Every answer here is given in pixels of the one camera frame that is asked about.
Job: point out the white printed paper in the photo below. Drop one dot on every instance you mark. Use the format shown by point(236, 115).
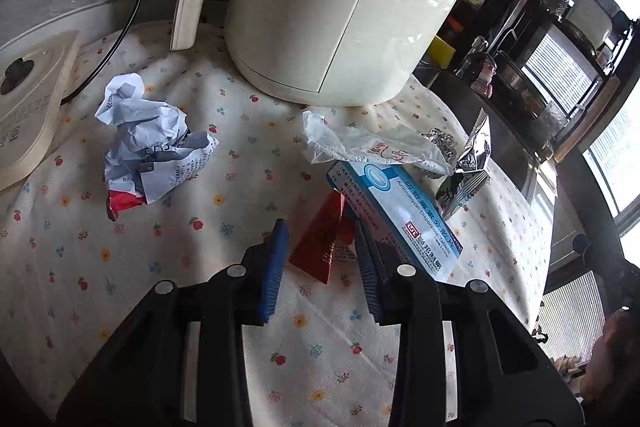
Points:
point(145, 142)

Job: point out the blue medicine box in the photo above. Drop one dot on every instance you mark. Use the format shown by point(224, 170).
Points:
point(400, 212)

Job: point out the silver foil packet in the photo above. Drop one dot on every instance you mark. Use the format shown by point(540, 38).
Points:
point(470, 172)

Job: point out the small pink bottle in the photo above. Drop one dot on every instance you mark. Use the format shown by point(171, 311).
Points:
point(484, 77)

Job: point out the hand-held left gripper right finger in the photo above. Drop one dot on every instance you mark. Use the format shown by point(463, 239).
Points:
point(370, 277)

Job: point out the floral tablecloth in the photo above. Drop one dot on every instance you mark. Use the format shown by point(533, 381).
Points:
point(175, 267)

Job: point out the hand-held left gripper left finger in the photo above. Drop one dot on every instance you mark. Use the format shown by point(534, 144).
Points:
point(272, 277)

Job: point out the red packet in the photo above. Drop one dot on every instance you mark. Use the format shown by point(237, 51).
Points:
point(322, 242)

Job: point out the yellow detergent bottle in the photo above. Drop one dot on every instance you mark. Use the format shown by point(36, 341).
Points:
point(442, 53)

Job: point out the black dish rack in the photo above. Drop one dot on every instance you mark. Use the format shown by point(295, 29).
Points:
point(550, 57)

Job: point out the clear plastic bag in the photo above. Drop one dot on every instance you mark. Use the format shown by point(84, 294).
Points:
point(360, 144)

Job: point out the white air fryer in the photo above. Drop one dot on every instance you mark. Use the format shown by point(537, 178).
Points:
point(325, 7)

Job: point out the white window blind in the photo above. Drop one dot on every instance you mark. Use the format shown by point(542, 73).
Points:
point(575, 317)

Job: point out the white kitchen scale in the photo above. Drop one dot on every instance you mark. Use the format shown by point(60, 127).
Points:
point(30, 117)

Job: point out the white plastic basin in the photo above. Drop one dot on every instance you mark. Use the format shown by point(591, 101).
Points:
point(590, 14)

